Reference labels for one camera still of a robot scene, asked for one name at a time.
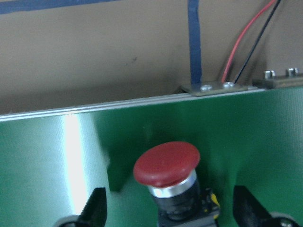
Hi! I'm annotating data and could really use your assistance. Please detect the green conveyor belt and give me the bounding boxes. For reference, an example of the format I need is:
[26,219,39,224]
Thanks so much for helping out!
[0,86,303,227]

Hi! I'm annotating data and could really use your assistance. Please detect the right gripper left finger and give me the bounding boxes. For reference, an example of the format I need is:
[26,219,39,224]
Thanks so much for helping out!
[77,187,107,227]

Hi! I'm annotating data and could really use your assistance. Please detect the red push button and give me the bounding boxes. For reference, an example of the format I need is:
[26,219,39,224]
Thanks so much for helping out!
[133,141,220,227]

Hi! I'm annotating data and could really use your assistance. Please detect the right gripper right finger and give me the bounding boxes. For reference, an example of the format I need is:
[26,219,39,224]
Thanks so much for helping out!
[232,185,272,227]

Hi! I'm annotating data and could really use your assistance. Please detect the red black conveyor wires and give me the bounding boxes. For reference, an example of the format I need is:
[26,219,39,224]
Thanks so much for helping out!
[221,0,282,85]

